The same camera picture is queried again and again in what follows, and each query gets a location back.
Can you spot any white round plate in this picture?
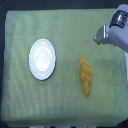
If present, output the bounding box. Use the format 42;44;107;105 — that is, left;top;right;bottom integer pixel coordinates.
29;39;56;80

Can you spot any golden braided bread loaf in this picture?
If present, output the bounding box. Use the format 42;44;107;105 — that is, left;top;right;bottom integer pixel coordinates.
79;54;91;97

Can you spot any green table cloth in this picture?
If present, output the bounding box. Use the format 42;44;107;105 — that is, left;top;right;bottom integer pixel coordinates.
1;9;128;126

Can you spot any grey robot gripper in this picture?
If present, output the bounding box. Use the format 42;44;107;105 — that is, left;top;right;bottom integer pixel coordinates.
92;9;128;53

